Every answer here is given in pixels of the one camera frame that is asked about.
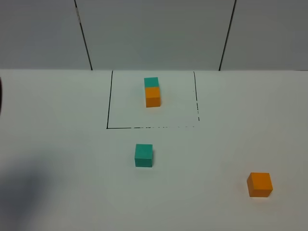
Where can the template teal cube block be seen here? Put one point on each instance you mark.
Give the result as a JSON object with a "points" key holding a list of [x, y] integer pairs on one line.
{"points": [[150, 82]]}

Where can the template orange cube block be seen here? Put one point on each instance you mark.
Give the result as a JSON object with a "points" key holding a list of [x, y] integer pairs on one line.
{"points": [[153, 97]]}

